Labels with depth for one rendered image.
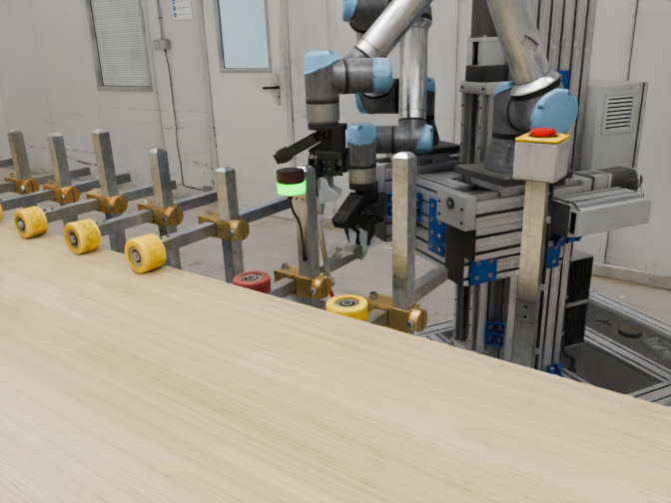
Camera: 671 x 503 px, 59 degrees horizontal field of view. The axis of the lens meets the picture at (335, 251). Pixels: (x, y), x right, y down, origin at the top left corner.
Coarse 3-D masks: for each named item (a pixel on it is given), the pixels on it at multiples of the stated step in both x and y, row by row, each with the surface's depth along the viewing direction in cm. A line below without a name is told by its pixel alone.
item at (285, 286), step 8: (352, 248) 157; (360, 248) 159; (352, 256) 156; (320, 264) 146; (336, 264) 150; (344, 264) 154; (280, 280) 137; (288, 280) 137; (272, 288) 132; (280, 288) 133; (288, 288) 136; (280, 296) 134
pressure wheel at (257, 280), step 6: (252, 270) 131; (258, 270) 130; (240, 276) 127; (246, 276) 128; (252, 276) 126; (258, 276) 128; (264, 276) 127; (270, 276) 128; (234, 282) 125; (240, 282) 124; (246, 282) 124; (252, 282) 124; (258, 282) 124; (264, 282) 125; (270, 282) 127; (252, 288) 124; (258, 288) 124; (264, 288) 125; (270, 288) 127
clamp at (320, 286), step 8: (280, 272) 139; (288, 272) 139; (296, 272) 139; (320, 272) 138; (296, 280) 137; (304, 280) 136; (312, 280) 134; (320, 280) 134; (328, 280) 136; (296, 288) 138; (304, 288) 136; (312, 288) 134; (320, 288) 134; (328, 288) 137; (304, 296) 137; (312, 296) 136; (320, 296) 135
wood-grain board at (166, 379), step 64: (0, 256) 147; (64, 256) 146; (0, 320) 112; (64, 320) 111; (128, 320) 110; (192, 320) 109; (256, 320) 108; (320, 320) 107; (0, 384) 90; (64, 384) 89; (128, 384) 89; (192, 384) 88; (256, 384) 88; (320, 384) 87; (384, 384) 87; (448, 384) 86; (512, 384) 85; (576, 384) 85; (0, 448) 75; (64, 448) 75; (128, 448) 75; (192, 448) 74; (256, 448) 74; (320, 448) 73; (384, 448) 73; (448, 448) 73; (512, 448) 72; (576, 448) 72; (640, 448) 71
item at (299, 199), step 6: (288, 168) 127; (294, 168) 127; (300, 168) 126; (306, 192) 128; (288, 198) 126; (300, 198) 130; (306, 198) 129; (306, 204) 129; (300, 222) 130; (300, 228) 131; (306, 258) 134
